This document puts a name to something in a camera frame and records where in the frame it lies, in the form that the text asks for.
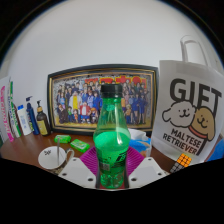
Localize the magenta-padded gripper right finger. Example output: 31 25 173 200
125 146 168 190

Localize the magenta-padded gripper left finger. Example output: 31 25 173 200
58 146 101 190

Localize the green plastic drink bottle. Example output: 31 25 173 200
92 83 132 190

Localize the blue tissue pack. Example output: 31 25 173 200
128 128 153 158

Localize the camouflage paper cup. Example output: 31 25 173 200
37 145 75 175

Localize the white stirring stick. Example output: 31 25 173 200
55 137 62 168

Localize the colourful puzzle cube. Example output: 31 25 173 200
169 152 193 174

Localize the amber pump bottle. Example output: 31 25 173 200
35 99 52 137

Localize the dark blue pump bottle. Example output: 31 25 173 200
25 95 41 136

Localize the blue detergent bottle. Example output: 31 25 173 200
205 146 224 163

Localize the white printed paper bag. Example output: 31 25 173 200
150 34 224 166

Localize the white bottle with blue cap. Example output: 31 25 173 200
16 104 33 136

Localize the framed group cartoon picture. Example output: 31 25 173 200
46 63 160 136

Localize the white and green tube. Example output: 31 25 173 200
7 79 23 138

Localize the pink and white tube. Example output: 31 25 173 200
0 84 16 143

